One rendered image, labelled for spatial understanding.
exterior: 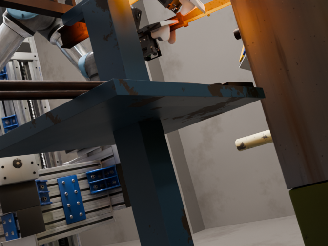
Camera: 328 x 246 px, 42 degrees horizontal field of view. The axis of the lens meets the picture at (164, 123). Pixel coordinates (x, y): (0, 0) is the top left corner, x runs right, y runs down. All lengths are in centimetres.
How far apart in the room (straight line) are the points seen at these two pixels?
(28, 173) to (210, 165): 329
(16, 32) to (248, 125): 310
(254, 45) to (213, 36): 357
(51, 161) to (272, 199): 280
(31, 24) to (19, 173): 49
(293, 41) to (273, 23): 6
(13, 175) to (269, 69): 91
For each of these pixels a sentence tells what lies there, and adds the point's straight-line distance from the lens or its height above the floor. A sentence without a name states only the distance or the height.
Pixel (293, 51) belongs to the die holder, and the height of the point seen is 75.
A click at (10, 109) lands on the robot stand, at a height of 103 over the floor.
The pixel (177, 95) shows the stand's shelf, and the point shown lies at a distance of 57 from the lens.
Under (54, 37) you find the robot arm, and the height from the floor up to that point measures 115.
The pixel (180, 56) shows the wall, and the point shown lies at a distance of 482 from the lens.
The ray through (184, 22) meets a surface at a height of 99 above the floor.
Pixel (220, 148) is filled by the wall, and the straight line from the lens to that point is 453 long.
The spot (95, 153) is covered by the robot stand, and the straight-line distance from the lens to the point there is 187.
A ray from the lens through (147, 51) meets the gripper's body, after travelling 132.
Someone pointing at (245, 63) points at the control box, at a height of 95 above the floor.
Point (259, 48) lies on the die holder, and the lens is 99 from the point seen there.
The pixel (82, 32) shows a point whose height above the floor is 91.
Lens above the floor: 54
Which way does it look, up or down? 8 degrees up
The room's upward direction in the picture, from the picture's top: 15 degrees counter-clockwise
